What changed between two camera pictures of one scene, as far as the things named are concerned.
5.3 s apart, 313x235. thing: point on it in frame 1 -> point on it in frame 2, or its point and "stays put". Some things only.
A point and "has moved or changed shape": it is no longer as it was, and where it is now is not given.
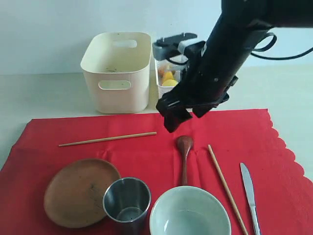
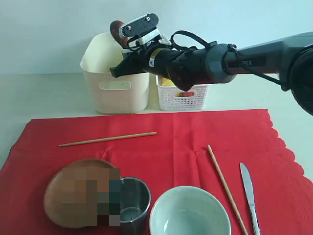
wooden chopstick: (107, 139) stays put
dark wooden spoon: (184, 143) -> (115, 27)
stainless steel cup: (126, 203) has moved or changed shape
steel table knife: (249, 186) stays put
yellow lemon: (170, 82) stays put
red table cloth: (138, 146) stays put
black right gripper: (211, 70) -> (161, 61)
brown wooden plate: (73, 197) stays put
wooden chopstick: (216, 166) stays put
